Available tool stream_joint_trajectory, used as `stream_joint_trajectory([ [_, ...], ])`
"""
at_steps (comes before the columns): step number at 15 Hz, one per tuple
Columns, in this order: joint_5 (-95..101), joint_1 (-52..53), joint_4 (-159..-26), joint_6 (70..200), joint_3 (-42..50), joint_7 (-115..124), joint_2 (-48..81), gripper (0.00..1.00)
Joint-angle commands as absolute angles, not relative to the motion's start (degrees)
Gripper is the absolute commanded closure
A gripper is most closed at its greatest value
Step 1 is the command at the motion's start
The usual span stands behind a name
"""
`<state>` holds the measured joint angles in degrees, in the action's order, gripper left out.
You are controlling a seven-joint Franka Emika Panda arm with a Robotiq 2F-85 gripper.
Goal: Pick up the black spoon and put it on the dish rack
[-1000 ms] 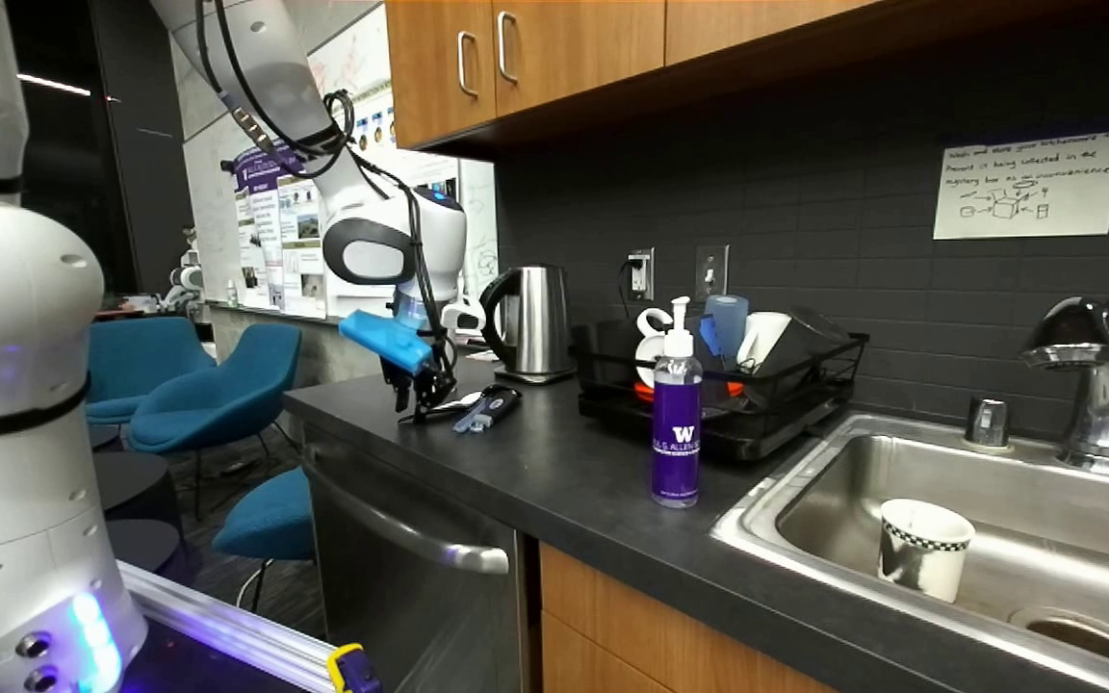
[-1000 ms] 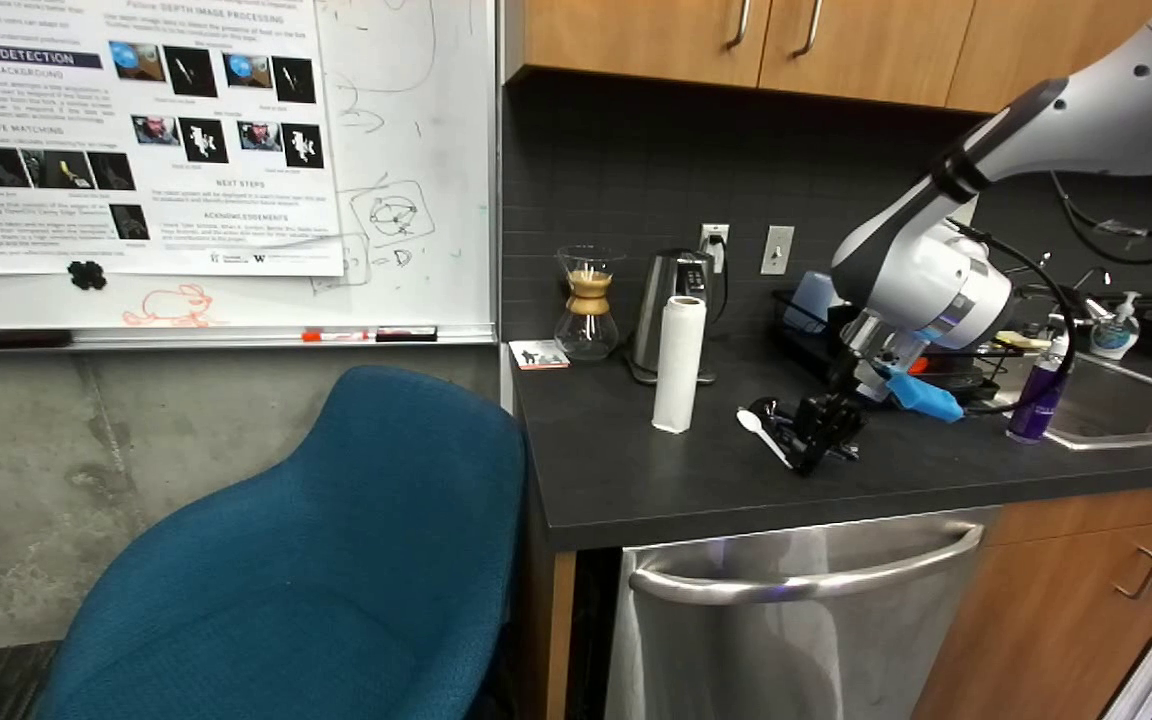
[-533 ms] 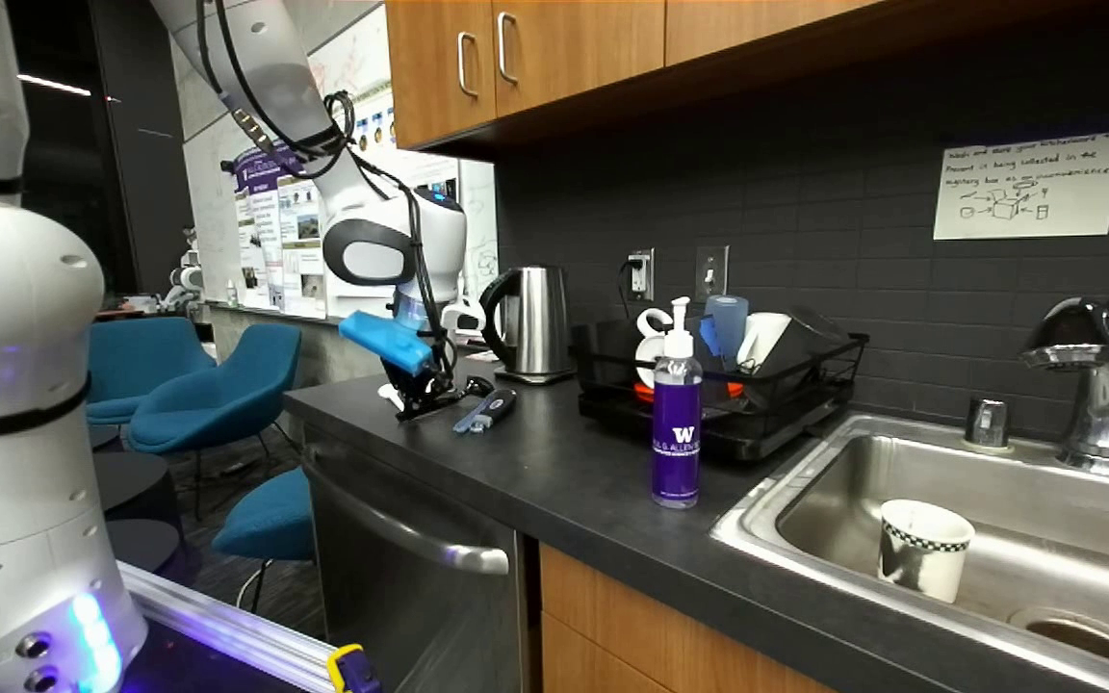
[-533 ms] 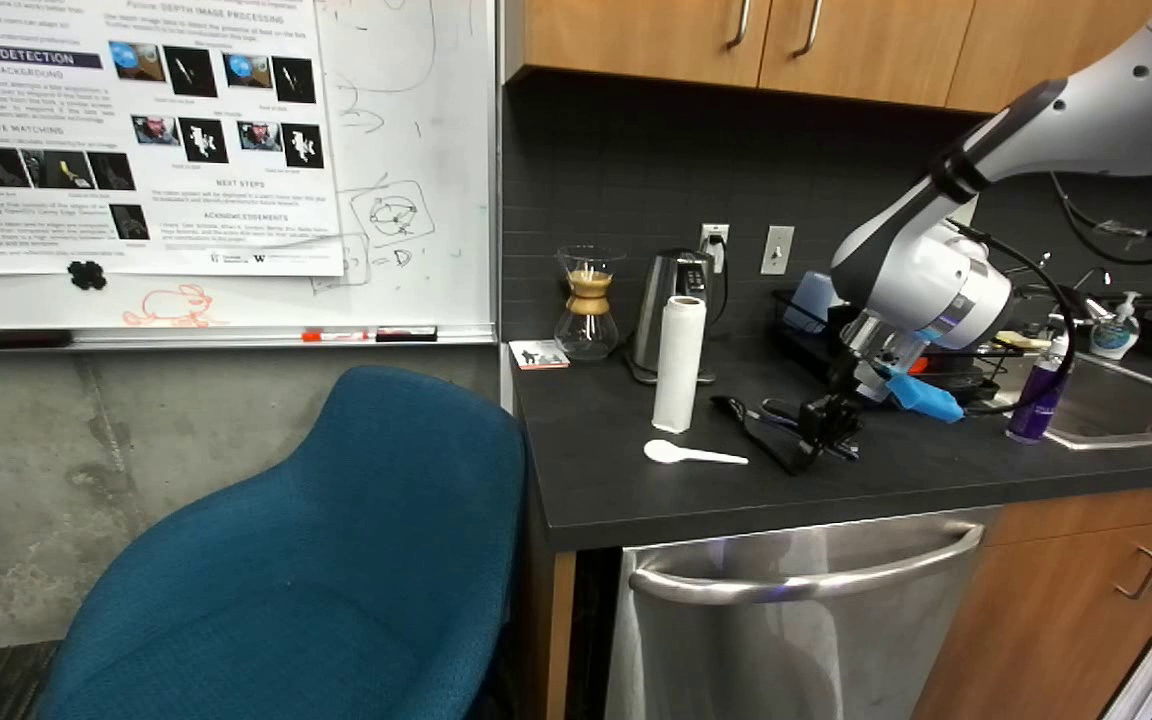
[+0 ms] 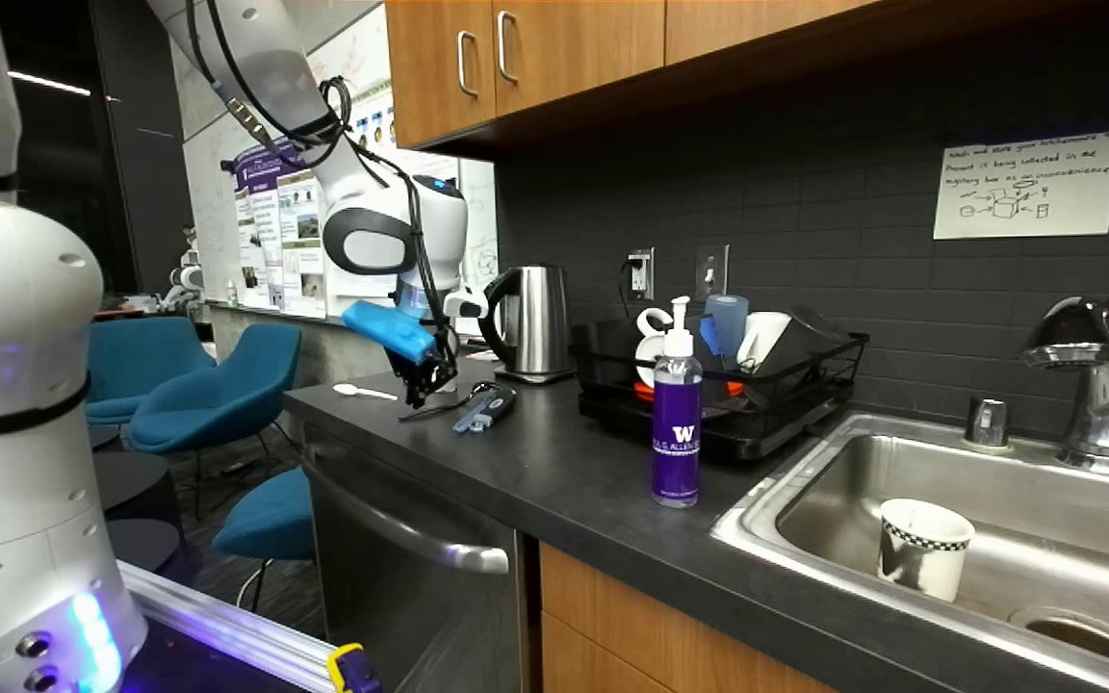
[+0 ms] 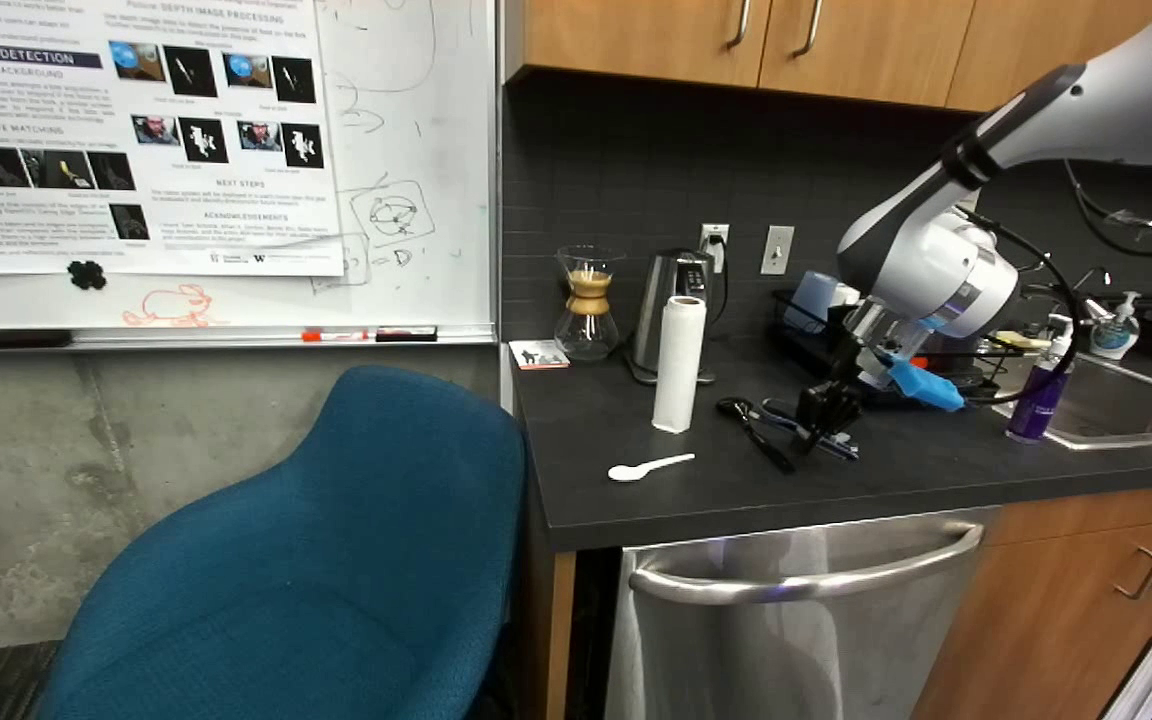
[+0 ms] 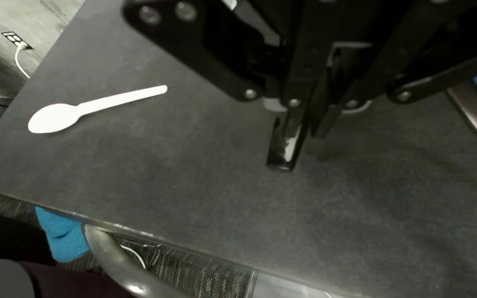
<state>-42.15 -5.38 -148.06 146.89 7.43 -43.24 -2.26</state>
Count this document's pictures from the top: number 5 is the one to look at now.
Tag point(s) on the chrome sink knob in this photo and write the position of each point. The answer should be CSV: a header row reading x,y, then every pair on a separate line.
x,y
986,420

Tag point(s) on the chrome faucet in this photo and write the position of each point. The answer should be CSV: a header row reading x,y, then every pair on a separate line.
x,y
1099,387

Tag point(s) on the white plastic spoon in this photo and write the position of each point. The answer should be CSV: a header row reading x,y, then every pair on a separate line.
x,y
364,392

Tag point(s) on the metal wall switch plate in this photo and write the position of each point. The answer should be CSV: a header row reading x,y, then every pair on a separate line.
x,y
713,272

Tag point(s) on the robot cart platform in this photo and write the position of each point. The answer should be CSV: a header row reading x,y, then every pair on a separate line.
x,y
259,636

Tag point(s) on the wall outlet with plug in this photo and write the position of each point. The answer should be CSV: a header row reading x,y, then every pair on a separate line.
x,y
640,276

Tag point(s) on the wooden upper cabinets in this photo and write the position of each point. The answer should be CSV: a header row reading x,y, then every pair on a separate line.
x,y
569,50

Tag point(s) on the stainless steel electric kettle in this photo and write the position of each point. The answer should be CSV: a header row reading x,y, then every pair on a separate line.
x,y
532,321

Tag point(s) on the black utility knife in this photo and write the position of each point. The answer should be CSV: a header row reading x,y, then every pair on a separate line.
x,y
493,411

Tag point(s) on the blue chair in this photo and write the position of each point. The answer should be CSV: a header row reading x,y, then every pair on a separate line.
x,y
137,360
212,399
273,516

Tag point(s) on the stainless steel sink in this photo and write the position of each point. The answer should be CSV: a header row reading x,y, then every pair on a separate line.
x,y
963,542

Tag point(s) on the stainless steel dishwasher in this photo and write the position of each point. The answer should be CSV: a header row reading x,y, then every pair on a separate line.
x,y
414,580

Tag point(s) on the white bowl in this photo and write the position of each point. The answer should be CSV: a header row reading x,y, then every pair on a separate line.
x,y
764,335

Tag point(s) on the white background device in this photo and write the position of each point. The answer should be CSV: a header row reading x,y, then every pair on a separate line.
x,y
188,276

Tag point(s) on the white and black mug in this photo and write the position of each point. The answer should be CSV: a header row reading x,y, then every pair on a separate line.
x,y
651,349

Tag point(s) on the white patterned cup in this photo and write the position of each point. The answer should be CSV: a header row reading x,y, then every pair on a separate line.
x,y
926,550

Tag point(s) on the wooden lower cabinets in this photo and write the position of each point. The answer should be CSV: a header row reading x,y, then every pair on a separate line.
x,y
633,629

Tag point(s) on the whiteboard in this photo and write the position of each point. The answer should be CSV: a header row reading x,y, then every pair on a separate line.
x,y
482,204

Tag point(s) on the wooden cabinets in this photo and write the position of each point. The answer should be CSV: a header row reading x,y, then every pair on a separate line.
x,y
569,50
633,629

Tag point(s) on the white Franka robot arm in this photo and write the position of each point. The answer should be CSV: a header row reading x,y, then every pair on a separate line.
x,y
17,321

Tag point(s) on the blue cup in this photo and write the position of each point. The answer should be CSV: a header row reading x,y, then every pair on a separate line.
x,y
725,330

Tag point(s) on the research poster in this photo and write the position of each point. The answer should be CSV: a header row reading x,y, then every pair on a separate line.
x,y
275,243

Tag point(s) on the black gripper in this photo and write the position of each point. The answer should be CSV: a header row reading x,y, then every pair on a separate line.
x,y
424,363

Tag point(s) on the black dish rack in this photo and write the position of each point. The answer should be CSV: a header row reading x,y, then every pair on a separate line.
x,y
772,399

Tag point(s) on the purple pump bottle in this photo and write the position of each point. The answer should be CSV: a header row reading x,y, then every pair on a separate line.
x,y
676,435

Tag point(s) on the white paper note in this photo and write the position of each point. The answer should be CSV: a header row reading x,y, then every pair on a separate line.
x,y
1031,183

